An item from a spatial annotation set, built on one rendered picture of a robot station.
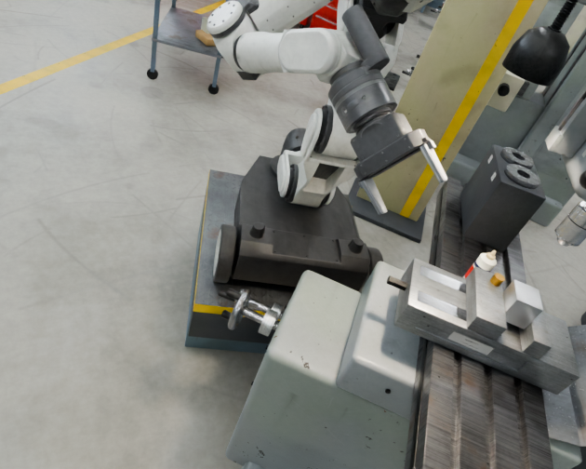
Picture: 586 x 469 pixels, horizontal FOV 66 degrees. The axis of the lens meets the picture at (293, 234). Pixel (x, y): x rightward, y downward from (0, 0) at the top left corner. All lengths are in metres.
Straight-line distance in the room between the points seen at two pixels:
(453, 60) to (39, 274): 2.18
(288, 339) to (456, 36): 1.87
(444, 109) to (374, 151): 1.96
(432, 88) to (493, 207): 1.44
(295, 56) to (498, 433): 0.73
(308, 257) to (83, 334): 0.94
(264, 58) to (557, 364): 0.79
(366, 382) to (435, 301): 0.23
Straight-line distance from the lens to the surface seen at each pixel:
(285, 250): 1.50
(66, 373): 1.86
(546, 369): 1.02
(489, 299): 0.97
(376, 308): 1.07
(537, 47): 0.70
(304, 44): 0.74
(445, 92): 2.62
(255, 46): 0.85
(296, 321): 1.13
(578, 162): 0.83
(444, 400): 0.90
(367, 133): 0.71
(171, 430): 1.74
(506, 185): 1.23
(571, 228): 0.92
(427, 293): 0.95
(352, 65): 0.73
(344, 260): 1.54
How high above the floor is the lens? 1.59
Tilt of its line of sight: 40 degrees down
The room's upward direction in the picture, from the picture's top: 20 degrees clockwise
